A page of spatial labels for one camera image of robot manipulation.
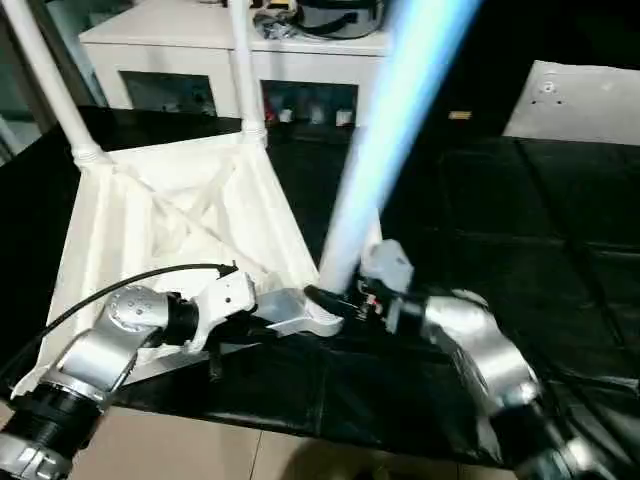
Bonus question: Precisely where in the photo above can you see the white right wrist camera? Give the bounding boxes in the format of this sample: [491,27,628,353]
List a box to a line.
[359,239,426,336]

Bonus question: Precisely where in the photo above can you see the round grey dish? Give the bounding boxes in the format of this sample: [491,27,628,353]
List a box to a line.
[297,0,386,40]

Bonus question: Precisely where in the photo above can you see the white sideboard with glass doors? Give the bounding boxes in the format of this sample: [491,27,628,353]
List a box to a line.
[79,0,391,126]

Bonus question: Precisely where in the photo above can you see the black cabinet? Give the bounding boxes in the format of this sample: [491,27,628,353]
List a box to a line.
[379,0,640,139]

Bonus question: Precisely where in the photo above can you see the grey brown curtain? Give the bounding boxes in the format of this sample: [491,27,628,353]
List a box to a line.
[0,0,66,166]

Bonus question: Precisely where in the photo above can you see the black quilted mat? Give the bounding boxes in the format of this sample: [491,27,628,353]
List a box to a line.
[0,104,640,469]

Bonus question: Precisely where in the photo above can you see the white plastic table top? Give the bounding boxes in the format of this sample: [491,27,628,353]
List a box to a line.
[12,127,346,396]

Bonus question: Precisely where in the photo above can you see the pale panel with holes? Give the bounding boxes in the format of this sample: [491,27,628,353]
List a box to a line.
[501,59,640,144]

